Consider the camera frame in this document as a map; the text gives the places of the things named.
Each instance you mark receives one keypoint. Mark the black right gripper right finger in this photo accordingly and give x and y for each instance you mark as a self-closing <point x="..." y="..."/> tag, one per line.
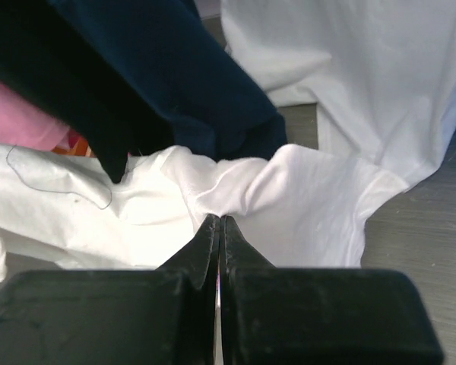
<point x="272" y="315"/>

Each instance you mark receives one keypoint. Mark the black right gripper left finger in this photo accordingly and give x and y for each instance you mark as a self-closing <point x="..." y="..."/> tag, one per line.
<point x="160" y="316"/>

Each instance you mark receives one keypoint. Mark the white t-shirt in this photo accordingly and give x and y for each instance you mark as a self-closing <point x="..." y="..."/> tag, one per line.
<point x="382" y="73"/>
<point x="302" y="208"/>

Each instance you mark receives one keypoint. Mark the pink t-shirt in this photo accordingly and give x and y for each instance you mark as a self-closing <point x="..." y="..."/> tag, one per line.
<point x="25" y="125"/>

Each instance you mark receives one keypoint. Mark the white hanging t-shirt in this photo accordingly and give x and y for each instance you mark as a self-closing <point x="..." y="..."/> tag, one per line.
<point x="382" y="73"/>

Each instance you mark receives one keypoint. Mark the navy blue t-shirt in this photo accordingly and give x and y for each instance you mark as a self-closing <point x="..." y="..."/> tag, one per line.
<point x="162" y="49"/>

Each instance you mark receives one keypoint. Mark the black printed t-shirt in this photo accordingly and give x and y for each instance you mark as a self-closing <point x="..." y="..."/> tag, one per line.
<point x="47" y="62"/>

